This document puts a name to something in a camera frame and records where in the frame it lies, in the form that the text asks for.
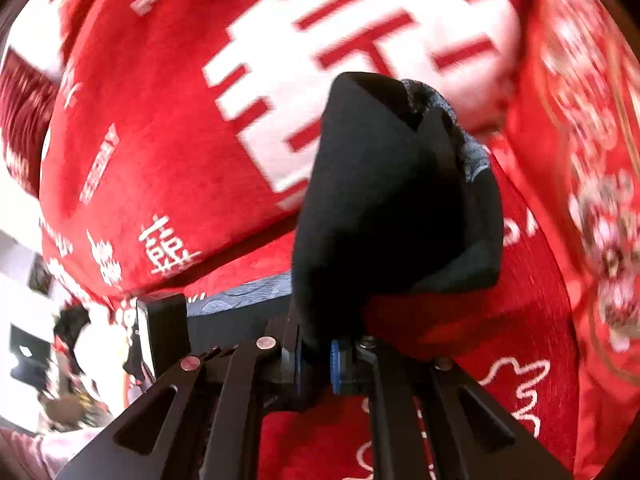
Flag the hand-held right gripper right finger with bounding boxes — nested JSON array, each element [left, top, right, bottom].
[[330, 336, 575, 480]]

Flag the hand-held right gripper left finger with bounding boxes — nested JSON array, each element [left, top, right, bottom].
[[55, 310, 316, 480]]

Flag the red floral embroidered cloth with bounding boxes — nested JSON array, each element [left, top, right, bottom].
[[500, 0, 640, 480]]

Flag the black pants grey floral trim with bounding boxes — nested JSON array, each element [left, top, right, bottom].
[[187, 71, 505, 361]]

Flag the red printed blanket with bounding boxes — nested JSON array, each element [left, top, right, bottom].
[[0, 0, 583, 480]]

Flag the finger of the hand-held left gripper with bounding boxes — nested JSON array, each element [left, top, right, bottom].
[[136, 291, 192, 379]]

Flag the pale pink cloth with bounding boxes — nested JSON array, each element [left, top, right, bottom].
[[0, 425, 103, 480]]

